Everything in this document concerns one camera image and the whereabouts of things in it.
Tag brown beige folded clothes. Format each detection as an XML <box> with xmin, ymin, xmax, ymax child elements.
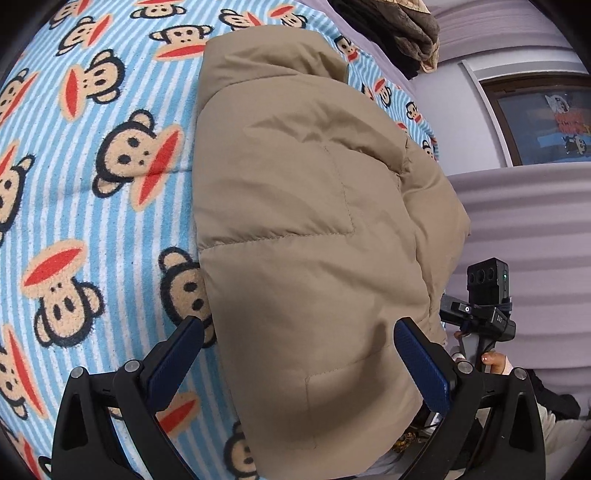
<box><xmin>351</xmin><ymin>0</ymin><xmax>440</xmax><ymax>75</ymax></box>

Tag black folded clothes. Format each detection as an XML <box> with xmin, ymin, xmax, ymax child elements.
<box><xmin>331</xmin><ymin>0</ymin><xmax>422</xmax><ymax>80</ymax></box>

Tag patterned brown cloth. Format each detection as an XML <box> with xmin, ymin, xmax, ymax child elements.
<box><xmin>392</xmin><ymin>430</ymin><xmax>420</xmax><ymax>457</ymax></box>

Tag blue striped monkey print blanket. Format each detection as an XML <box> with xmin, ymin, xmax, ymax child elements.
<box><xmin>0</xmin><ymin>0</ymin><xmax>444</xmax><ymax>480</ymax></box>

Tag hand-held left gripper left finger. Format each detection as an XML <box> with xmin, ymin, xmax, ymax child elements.
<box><xmin>51</xmin><ymin>316</ymin><xmax>206</xmax><ymax>480</ymax></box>

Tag cartoon window sticker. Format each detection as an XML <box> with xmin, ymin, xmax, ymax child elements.
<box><xmin>544</xmin><ymin>92</ymin><xmax>591</xmax><ymax>157</ymax></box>

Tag khaki puffer jacket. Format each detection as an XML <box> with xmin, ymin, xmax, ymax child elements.
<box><xmin>191</xmin><ymin>34</ymin><xmax>472</xmax><ymax>478</ymax></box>

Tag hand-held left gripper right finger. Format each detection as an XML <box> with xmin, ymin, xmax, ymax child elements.
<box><xmin>392</xmin><ymin>316</ymin><xmax>542</xmax><ymax>480</ymax></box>

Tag person's right forearm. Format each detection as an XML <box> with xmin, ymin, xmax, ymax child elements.
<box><xmin>505</xmin><ymin>364</ymin><xmax>583</xmax><ymax>424</ymax></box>

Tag dark framed window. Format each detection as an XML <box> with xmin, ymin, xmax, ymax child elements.
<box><xmin>462</xmin><ymin>59</ymin><xmax>591</xmax><ymax>168</ymax></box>

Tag person's right hand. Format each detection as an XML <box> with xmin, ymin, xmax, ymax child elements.
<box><xmin>479</xmin><ymin>350</ymin><xmax>513</xmax><ymax>376</ymax></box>

